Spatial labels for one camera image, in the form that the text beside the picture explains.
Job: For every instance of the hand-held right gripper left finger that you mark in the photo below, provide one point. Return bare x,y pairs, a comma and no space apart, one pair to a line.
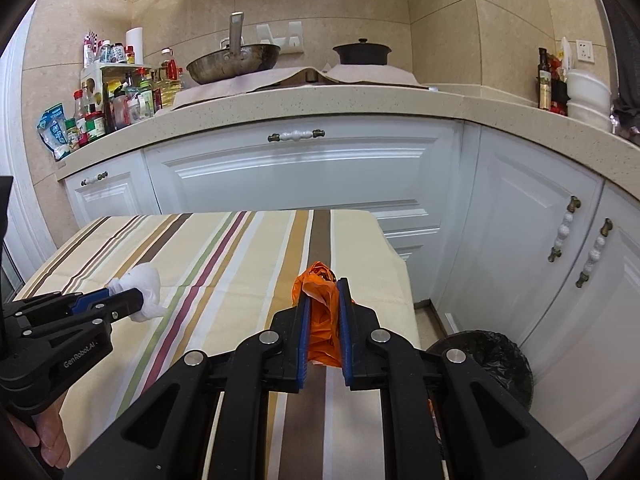
301,340

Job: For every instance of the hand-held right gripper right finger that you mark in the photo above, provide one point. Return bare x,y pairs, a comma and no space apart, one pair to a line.
344,335

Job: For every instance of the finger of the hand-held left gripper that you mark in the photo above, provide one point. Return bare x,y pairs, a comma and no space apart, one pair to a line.
122,305
90,302

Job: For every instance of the small orange plastic bag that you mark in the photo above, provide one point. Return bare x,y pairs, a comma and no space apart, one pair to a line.
322,320

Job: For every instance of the translucent white plastic bag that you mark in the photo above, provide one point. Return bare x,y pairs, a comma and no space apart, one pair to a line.
145,280

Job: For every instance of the bin with black bag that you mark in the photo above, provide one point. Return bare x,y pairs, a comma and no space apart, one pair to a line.
480,360

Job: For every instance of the person's left hand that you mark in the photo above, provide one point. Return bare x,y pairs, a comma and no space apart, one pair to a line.
52,435

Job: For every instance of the small white drawer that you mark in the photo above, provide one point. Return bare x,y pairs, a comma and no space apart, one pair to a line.
115,205

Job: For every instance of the striped tablecloth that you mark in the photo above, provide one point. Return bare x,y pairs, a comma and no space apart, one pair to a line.
225,260

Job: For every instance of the wide white drawer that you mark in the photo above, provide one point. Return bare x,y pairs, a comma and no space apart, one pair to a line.
300,170

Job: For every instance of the blue snack bag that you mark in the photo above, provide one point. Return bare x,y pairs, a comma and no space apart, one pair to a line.
54,132

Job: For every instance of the group of condiment bottles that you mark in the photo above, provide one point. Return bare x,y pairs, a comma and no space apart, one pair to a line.
115,105

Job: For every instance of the white cabinet door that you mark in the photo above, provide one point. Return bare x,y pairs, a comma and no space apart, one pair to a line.
600,360
510,210

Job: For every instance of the white spice rack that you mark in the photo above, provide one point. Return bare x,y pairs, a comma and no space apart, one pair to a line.
92,77

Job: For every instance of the cooking oil bottle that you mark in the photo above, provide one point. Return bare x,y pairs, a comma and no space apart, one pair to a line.
172,80

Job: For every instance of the speckled stone countertop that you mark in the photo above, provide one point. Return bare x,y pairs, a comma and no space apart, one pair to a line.
350,100

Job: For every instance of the beige stove cover cloth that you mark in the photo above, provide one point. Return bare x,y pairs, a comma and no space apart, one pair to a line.
250,82

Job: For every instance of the paper towel roll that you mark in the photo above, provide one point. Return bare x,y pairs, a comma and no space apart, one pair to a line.
134,45

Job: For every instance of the steel wok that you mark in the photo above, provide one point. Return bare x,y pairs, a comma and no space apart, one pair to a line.
230,62

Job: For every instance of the black lidded pot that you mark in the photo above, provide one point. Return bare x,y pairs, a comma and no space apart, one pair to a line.
361,54

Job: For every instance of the dark glass bottle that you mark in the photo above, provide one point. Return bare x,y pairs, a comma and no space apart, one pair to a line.
544,80

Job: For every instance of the red snack packet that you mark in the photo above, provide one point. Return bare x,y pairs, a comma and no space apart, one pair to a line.
557,90

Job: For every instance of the white plastic bowl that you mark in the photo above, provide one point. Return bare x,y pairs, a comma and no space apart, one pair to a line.
587,95

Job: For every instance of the white plastic packet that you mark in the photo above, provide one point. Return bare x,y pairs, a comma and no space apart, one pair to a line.
565,60

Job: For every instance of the white wall socket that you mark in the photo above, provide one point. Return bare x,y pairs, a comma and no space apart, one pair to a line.
584,51

